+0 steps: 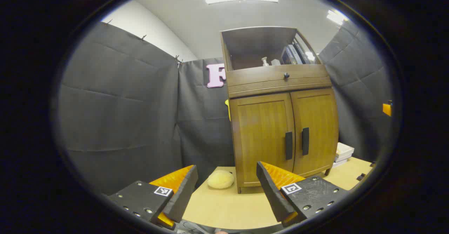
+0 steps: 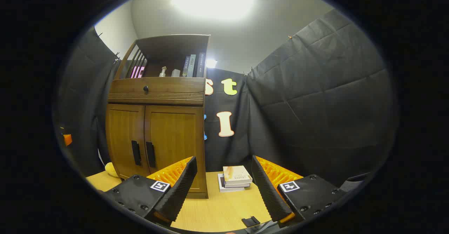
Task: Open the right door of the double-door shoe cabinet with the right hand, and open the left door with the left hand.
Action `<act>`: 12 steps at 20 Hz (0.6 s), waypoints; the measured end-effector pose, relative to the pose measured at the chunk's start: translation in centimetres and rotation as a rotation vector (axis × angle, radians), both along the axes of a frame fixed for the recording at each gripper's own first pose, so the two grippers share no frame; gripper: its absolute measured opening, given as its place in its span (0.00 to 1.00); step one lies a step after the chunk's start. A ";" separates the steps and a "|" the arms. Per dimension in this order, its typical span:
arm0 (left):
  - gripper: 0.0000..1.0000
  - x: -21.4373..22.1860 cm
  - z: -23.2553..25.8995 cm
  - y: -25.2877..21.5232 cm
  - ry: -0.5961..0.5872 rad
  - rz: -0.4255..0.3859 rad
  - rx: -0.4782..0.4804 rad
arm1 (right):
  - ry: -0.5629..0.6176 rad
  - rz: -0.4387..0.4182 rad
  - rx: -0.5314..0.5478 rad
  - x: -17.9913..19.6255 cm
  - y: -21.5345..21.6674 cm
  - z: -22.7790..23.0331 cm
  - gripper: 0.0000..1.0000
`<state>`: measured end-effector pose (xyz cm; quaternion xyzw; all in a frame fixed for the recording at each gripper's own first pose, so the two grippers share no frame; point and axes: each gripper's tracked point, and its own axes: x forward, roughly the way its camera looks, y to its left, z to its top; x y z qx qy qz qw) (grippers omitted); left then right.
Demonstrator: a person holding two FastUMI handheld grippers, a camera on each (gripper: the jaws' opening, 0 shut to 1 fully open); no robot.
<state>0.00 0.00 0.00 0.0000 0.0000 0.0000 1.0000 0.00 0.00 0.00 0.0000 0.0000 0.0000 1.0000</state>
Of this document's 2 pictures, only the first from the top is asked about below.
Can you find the small white box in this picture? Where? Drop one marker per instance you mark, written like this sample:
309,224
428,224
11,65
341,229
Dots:
276,62

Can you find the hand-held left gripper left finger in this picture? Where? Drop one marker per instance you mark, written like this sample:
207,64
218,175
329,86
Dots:
184,195

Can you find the black backdrop cloth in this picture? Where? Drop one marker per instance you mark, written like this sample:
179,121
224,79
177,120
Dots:
122,104

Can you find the small black bracket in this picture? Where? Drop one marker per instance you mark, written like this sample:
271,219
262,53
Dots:
361,176

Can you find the pale yellow round sponge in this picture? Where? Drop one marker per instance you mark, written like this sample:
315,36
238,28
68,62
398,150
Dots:
220,179

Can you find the wooden cabinet drawer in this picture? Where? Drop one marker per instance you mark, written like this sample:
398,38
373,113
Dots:
259,77

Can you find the wooden double-door shoe cabinet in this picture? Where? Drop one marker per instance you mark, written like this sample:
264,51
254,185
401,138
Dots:
245,44

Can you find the small metal clip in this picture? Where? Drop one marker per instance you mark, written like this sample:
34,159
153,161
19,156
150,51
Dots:
179,60

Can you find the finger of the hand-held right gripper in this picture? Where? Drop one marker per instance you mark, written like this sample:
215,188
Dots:
387,109

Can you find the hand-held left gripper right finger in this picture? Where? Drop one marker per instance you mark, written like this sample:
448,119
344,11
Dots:
272,195

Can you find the wooden shoe cabinet door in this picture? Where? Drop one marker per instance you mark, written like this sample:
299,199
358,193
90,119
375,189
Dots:
321,128
259,135

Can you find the white pump bottle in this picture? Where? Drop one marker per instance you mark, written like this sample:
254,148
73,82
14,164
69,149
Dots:
265,62

